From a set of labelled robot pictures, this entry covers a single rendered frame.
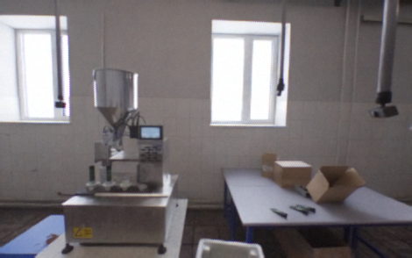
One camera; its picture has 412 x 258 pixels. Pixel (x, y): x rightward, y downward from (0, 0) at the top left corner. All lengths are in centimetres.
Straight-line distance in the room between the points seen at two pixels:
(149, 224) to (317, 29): 336
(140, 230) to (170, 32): 255
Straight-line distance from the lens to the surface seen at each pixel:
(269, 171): 228
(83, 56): 323
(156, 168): 119
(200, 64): 265
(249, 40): 332
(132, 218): 111
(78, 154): 323
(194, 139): 254
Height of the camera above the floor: 153
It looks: 4 degrees down
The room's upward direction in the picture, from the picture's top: 1 degrees clockwise
